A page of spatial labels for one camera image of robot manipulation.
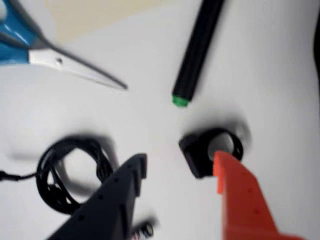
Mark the beige masking tape strip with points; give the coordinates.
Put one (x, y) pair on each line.
(100, 17)

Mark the green capped black marker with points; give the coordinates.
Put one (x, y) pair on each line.
(197, 50)

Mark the black bag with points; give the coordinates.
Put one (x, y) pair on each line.
(317, 50)

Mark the black battery with red print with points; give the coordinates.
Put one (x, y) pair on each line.
(146, 230)

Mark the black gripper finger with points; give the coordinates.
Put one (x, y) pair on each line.
(105, 207)

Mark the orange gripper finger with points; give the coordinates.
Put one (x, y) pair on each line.
(245, 205)

